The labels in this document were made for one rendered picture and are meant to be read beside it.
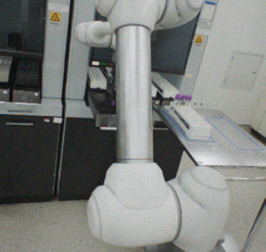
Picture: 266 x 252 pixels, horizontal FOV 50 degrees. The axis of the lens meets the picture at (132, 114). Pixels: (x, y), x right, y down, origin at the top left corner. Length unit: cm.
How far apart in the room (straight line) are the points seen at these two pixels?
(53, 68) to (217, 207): 119
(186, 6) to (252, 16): 260
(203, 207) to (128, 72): 40
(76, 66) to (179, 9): 92
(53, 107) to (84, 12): 54
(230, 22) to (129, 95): 264
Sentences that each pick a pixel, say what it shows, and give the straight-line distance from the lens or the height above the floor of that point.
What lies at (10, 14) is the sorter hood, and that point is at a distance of 162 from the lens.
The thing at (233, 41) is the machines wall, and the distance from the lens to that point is 340.
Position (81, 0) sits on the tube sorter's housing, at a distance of 163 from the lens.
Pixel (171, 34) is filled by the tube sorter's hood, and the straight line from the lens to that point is 178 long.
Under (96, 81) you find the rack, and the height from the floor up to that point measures 86.
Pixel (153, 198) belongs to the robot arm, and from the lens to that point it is 74.
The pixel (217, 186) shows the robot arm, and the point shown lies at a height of 97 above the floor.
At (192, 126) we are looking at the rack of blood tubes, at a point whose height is 88.
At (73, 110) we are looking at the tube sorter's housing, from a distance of 168.
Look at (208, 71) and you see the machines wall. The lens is 334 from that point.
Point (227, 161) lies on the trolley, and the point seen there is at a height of 82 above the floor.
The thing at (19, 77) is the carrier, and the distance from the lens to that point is 169.
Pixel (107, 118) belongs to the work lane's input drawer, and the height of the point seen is 78.
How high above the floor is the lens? 139
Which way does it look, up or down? 23 degrees down
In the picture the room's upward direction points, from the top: 11 degrees clockwise
